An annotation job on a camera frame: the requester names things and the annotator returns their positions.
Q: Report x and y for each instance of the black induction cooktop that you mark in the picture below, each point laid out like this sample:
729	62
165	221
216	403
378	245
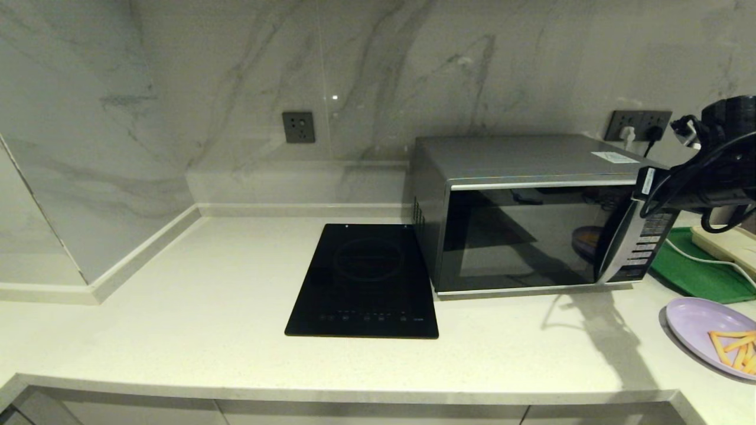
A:
360	283

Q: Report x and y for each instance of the black power plug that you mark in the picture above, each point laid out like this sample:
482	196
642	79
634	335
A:
654	133

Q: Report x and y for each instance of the green plastic tray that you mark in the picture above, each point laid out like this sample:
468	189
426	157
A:
685	277

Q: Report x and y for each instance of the grey double wall socket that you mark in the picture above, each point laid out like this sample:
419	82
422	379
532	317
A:
638	119

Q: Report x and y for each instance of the beige power strip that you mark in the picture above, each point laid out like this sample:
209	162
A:
729	248

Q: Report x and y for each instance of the white power plug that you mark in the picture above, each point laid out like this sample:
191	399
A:
628	136

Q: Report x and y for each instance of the yellow french fry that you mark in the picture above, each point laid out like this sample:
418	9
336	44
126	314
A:
750	361
739	357
741	343
732	334
719	349

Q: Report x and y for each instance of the purple plastic plate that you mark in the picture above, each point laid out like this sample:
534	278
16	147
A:
691	321

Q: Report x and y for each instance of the grey cabinet front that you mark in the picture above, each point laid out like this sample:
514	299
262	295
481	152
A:
118	410
366	414
602	415

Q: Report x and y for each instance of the grey single wall socket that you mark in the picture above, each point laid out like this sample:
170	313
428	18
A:
298	127

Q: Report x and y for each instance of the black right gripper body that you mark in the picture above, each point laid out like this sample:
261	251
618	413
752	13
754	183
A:
667	189

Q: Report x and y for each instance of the silver microwave door dark window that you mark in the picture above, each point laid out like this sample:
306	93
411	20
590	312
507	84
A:
520	248

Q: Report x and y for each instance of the silver Panasonic microwave oven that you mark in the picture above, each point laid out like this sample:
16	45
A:
502	154

